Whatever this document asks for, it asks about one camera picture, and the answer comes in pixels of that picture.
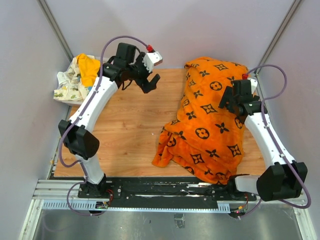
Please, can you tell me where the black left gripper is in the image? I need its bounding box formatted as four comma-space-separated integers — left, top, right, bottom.
127, 52, 161, 93

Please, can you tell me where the orange flower-pattern pillowcase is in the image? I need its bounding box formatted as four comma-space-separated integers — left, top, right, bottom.
152, 56, 248, 185

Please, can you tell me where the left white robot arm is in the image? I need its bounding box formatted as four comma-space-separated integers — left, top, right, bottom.
58, 42, 163, 198

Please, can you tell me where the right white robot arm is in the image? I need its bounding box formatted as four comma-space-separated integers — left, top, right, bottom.
219, 78, 308, 202

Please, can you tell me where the yellow cloth in basket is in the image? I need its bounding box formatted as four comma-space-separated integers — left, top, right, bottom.
76, 53, 101, 87

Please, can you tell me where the white plastic basket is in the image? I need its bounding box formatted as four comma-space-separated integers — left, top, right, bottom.
53, 53, 101, 105

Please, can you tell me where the white printed cloth in basket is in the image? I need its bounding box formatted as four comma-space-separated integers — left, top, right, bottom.
53, 57, 89, 105

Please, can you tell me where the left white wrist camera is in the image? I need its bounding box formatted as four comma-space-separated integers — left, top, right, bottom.
142, 51, 163, 73

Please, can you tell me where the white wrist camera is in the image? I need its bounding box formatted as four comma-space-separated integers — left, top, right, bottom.
248, 77, 258, 95
142, 51, 163, 73

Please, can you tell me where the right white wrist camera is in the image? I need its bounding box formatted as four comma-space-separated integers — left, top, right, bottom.
248, 77, 258, 95

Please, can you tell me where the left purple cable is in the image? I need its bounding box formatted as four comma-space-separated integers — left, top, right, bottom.
57, 35, 154, 217

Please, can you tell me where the purple cable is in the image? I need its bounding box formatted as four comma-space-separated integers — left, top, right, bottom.
57, 35, 154, 217
234, 64, 312, 221

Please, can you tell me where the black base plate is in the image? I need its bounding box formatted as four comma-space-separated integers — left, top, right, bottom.
78, 177, 257, 212

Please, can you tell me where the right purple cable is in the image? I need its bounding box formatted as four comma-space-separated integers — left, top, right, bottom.
234, 64, 312, 221

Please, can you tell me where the aluminium rail frame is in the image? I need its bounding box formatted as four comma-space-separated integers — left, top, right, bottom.
17, 178, 312, 240

